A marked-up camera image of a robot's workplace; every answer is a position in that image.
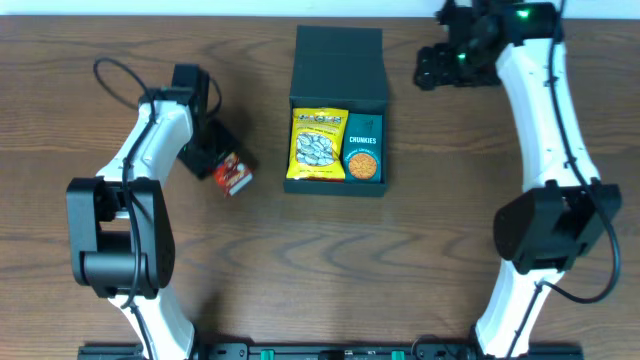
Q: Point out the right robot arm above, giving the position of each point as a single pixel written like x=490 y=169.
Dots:
x=564 y=207

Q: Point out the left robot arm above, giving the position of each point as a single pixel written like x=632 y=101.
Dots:
x=121 y=241

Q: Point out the dark green box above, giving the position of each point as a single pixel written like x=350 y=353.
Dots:
x=341 y=67

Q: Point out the yellow Hacks candy bag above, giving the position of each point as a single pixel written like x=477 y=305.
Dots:
x=316 y=142

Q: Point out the teal Chunkies cookie box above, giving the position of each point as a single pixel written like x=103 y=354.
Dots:
x=362 y=148

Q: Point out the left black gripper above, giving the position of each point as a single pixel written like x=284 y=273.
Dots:
x=202 y=167

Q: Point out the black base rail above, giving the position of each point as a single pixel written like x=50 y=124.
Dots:
x=425 y=351

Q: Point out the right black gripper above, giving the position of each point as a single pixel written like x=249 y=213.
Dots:
x=434 y=63

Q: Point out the red Hello Panda box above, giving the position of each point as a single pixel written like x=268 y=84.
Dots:
x=232 y=175

